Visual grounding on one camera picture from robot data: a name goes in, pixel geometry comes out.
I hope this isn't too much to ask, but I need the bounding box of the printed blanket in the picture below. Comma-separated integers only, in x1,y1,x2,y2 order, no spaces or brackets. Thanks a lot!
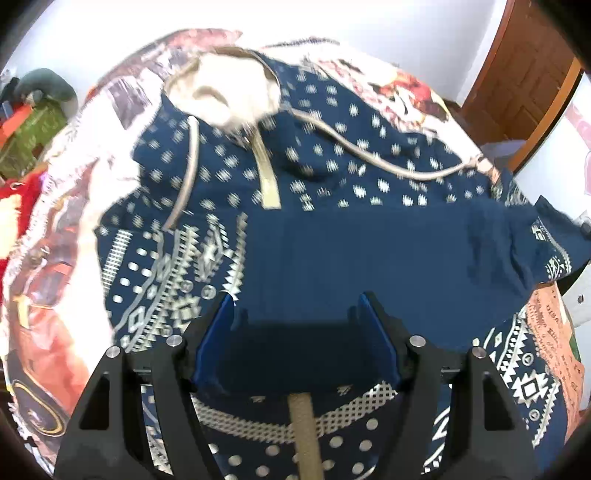
0,28,587,480

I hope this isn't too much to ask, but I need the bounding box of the navy patterned hoodie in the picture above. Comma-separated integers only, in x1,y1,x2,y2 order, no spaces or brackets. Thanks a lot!
92,46,591,480

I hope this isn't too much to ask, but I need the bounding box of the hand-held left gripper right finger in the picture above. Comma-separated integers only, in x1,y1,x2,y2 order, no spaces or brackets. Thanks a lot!
347,291,541,480

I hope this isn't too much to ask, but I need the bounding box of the pink wall decoration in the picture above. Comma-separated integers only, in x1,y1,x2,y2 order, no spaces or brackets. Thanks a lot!
570,104,591,195

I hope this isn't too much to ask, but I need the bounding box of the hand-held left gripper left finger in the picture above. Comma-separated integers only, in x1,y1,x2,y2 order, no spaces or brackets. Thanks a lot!
54,292,236,480

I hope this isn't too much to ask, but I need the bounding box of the grey plush toy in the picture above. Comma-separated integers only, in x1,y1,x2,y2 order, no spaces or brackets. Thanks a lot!
11,68,79,114

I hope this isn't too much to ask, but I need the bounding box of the green and red cloth pile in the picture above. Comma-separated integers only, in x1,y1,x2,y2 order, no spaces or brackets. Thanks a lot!
0,99,70,181

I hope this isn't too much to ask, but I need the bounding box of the brown wooden door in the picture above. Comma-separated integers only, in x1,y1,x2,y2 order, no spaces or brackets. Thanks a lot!
455,0,585,174

